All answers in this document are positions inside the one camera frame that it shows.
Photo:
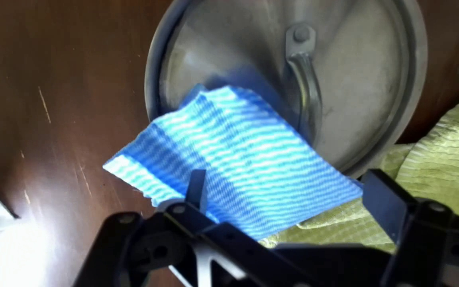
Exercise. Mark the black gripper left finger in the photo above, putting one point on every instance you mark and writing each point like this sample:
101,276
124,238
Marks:
197,190

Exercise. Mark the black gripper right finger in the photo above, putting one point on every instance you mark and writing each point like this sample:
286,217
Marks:
388,203

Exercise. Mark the blue striped cloth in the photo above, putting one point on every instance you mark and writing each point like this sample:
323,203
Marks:
261,174

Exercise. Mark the light green cloth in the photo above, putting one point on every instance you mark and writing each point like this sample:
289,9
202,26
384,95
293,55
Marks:
428,170

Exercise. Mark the silver pot lid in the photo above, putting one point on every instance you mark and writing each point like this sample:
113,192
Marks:
347,74

